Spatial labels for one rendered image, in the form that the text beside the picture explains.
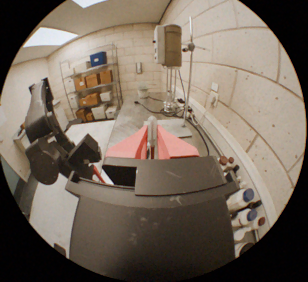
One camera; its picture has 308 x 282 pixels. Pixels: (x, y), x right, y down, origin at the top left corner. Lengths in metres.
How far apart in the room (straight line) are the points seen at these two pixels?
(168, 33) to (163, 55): 0.12
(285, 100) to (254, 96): 0.16
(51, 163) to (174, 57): 0.52
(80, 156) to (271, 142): 0.59
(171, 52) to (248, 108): 0.43
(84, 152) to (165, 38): 0.51
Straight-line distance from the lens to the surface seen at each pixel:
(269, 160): 0.50
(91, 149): 0.20
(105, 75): 2.32
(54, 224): 0.61
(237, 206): 0.43
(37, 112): 0.28
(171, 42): 0.50
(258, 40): 0.55
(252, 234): 0.61
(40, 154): 0.18
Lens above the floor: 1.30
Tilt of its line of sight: 37 degrees down
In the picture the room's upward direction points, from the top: 1 degrees counter-clockwise
